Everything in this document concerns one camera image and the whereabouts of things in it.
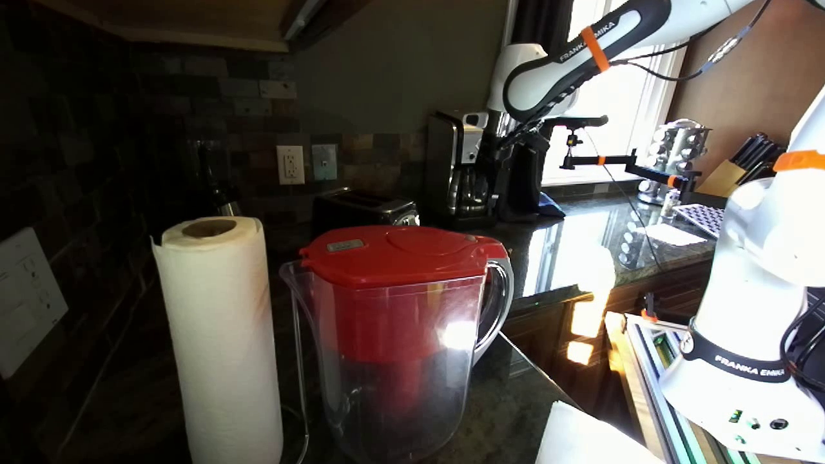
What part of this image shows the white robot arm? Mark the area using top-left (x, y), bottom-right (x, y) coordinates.
top-left (492, 0), bottom-right (825, 464)

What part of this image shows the black toaster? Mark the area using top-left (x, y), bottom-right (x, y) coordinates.
top-left (309, 191), bottom-right (421, 236)

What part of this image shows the black coffee maker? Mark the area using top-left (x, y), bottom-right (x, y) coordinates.
top-left (422, 112), bottom-right (501, 225)

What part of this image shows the red water filter pitcher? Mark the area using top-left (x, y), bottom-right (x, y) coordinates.
top-left (280, 225), bottom-right (515, 464)

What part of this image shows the white paper towel roll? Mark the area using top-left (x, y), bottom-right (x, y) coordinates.
top-left (153, 216), bottom-right (284, 464)

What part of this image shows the wooden knife block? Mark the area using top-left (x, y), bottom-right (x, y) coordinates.
top-left (697, 135), bottom-right (784, 198)

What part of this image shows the white wall outlet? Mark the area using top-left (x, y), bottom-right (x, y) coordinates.
top-left (276, 146), bottom-right (303, 187)

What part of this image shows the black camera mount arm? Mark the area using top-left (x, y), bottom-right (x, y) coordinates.
top-left (539, 117), bottom-right (699, 193)

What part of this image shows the white light switch plate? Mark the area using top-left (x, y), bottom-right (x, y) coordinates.
top-left (0, 227), bottom-right (68, 380)

